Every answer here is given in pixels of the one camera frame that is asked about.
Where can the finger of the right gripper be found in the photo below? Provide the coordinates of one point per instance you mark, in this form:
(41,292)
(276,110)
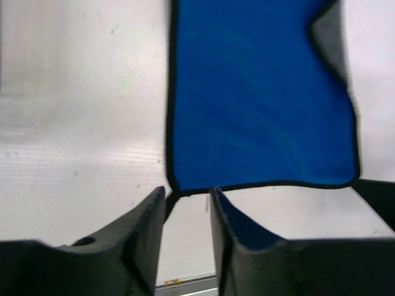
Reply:
(380,195)

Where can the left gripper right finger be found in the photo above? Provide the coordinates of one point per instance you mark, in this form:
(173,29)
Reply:
(251,260)

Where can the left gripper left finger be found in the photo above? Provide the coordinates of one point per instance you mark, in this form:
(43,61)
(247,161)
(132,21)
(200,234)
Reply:
(119,259)

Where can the grey towel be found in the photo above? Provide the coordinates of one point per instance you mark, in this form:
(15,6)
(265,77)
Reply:
(257,96)

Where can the aluminium rail frame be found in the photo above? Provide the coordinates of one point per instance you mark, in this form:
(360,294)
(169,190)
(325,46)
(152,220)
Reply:
(202,286)

